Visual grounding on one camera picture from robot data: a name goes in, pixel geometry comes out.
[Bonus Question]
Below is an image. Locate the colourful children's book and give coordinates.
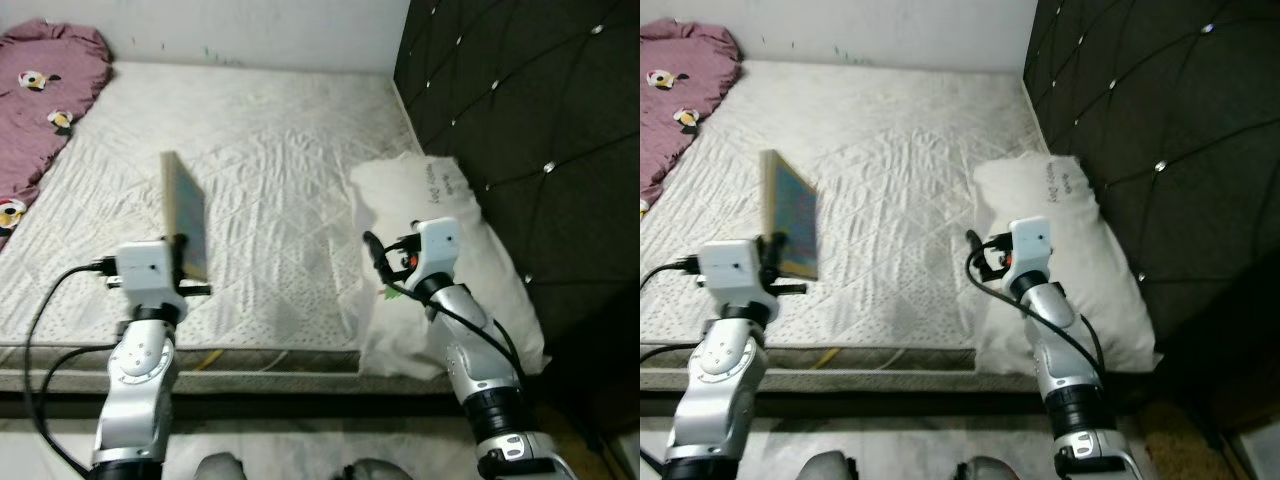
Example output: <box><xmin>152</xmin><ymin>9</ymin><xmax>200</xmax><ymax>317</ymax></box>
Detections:
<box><xmin>160</xmin><ymin>150</ymin><xmax>211</xmax><ymax>283</ymax></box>
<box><xmin>760</xmin><ymin>148</ymin><xmax>821</xmax><ymax>283</ymax></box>

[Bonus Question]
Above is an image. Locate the cream printed pillow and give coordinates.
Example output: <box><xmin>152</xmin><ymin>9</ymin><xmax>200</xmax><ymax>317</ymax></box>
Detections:
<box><xmin>348</xmin><ymin>152</ymin><xmax>549</xmax><ymax>381</ymax></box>
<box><xmin>972</xmin><ymin>152</ymin><xmax>1163</xmax><ymax>379</ymax></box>

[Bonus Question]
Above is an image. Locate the white quilted mattress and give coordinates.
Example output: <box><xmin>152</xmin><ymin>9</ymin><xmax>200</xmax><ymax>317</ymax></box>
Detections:
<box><xmin>640</xmin><ymin>60</ymin><xmax>1051</xmax><ymax>393</ymax></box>
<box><xmin>0</xmin><ymin>62</ymin><xmax>441</xmax><ymax>393</ymax></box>

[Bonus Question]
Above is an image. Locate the purple cartoon print blanket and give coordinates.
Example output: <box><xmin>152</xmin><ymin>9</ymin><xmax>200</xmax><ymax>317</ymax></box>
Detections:
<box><xmin>0</xmin><ymin>18</ymin><xmax>113</xmax><ymax>251</ymax></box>
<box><xmin>640</xmin><ymin>18</ymin><xmax>743</xmax><ymax>211</ymax></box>

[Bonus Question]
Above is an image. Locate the grey left robot leg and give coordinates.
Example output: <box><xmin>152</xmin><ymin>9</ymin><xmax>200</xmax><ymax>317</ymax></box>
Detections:
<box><xmin>192</xmin><ymin>452</ymin><xmax>251</xmax><ymax>480</ymax></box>
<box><xmin>800</xmin><ymin>450</ymin><xmax>861</xmax><ymax>480</ymax></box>

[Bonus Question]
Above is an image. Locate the grey robot leg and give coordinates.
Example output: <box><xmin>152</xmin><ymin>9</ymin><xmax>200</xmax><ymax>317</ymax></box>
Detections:
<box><xmin>192</xmin><ymin>452</ymin><xmax>251</xmax><ymax>480</ymax></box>
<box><xmin>335</xmin><ymin>458</ymin><xmax>406</xmax><ymax>480</ymax></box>
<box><xmin>800</xmin><ymin>450</ymin><xmax>861</xmax><ymax>480</ymax></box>
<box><xmin>945</xmin><ymin>456</ymin><xmax>1021</xmax><ymax>480</ymax></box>

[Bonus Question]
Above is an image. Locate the black tufted headboard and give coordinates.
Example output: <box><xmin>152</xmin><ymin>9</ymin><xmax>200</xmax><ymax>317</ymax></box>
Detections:
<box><xmin>1022</xmin><ymin>0</ymin><xmax>1280</xmax><ymax>401</ymax></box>
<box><xmin>393</xmin><ymin>0</ymin><xmax>641</xmax><ymax>401</ymax></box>

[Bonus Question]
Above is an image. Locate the grey right robot leg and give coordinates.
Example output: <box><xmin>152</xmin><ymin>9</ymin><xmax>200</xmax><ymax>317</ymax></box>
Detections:
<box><xmin>335</xmin><ymin>458</ymin><xmax>406</xmax><ymax>480</ymax></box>
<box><xmin>945</xmin><ymin>456</ymin><xmax>1021</xmax><ymax>480</ymax></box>

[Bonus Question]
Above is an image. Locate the brown floor mat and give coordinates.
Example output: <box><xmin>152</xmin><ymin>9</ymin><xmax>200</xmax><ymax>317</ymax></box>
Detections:
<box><xmin>540</xmin><ymin>400</ymin><xmax>641</xmax><ymax>480</ymax></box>
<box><xmin>1140</xmin><ymin>395</ymin><xmax>1236</xmax><ymax>480</ymax></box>

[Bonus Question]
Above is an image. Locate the white furniture panel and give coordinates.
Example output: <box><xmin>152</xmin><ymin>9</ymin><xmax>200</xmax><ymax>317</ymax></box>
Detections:
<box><xmin>1228</xmin><ymin>415</ymin><xmax>1280</xmax><ymax>480</ymax></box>

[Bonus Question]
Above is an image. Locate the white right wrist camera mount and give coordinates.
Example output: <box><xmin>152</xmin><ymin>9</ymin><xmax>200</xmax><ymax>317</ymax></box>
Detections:
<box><xmin>1008</xmin><ymin>215</ymin><xmax>1056</xmax><ymax>281</ymax></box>
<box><xmin>405</xmin><ymin>217</ymin><xmax>461</xmax><ymax>286</ymax></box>

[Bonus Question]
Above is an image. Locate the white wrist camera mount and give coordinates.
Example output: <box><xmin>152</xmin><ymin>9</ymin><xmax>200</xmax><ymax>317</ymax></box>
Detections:
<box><xmin>117</xmin><ymin>240</ymin><xmax>186</xmax><ymax>309</ymax></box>
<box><xmin>697</xmin><ymin>238</ymin><xmax>776</xmax><ymax>309</ymax></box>
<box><xmin>1008</xmin><ymin>215</ymin><xmax>1056</xmax><ymax>281</ymax></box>
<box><xmin>405</xmin><ymin>217</ymin><xmax>461</xmax><ymax>286</ymax></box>

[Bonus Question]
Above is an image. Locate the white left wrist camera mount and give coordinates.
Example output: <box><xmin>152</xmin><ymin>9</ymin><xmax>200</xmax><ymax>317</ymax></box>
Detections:
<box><xmin>697</xmin><ymin>238</ymin><xmax>776</xmax><ymax>309</ymax></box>
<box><xmin>117</xmin><ymin>240</ymin><xmax>186</xmax><ymax>309</ymax></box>

